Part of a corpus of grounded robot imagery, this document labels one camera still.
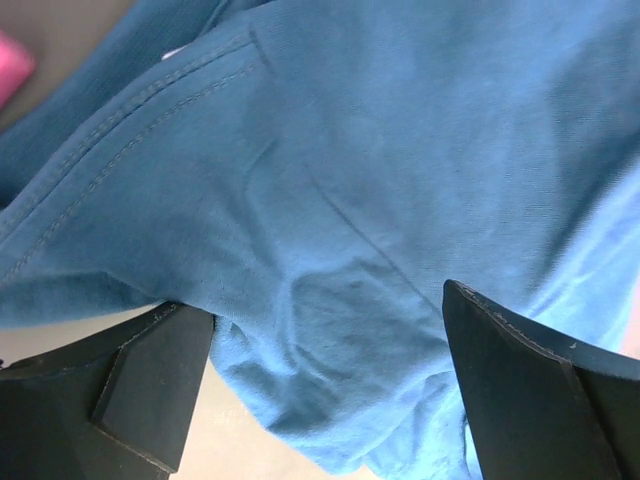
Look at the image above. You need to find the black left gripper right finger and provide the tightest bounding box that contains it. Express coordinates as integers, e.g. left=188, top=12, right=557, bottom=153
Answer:
left=442, top=280, right=639, bottom=479

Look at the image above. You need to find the pink folded t shirt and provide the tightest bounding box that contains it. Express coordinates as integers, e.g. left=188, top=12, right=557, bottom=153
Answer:
left=0, top=32, right=36, bottom=107

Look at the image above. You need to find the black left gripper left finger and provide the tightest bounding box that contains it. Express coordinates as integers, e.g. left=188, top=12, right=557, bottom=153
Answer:
left=1, top=303, right=215, bottom=480

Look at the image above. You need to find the blue t shirt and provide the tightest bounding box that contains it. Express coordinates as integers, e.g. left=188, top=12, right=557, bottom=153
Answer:
left=1, top=1, right=639, bottom=479

